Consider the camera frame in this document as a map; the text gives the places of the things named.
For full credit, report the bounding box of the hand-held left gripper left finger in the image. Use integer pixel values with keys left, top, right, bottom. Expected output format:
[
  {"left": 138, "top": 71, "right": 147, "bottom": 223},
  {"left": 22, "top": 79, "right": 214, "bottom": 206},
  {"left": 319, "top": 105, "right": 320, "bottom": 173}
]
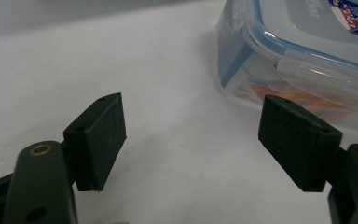
[{"left": 1, "top": 91, "right": 128, "bottom": 224}]

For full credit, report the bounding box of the clear plastic food container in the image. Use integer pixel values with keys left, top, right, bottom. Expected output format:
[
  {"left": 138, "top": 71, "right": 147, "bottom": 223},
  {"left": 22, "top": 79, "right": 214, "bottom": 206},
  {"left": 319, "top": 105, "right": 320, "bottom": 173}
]
[{"left": 215, "top": 0, "right": 358, "bottom": 135}]

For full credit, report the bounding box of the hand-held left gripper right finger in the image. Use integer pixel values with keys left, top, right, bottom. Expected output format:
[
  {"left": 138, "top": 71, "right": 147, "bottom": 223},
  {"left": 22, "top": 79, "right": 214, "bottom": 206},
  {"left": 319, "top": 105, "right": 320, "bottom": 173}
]
[{"left": 257, "top": 94, "right": 358, "bottom": 224}]

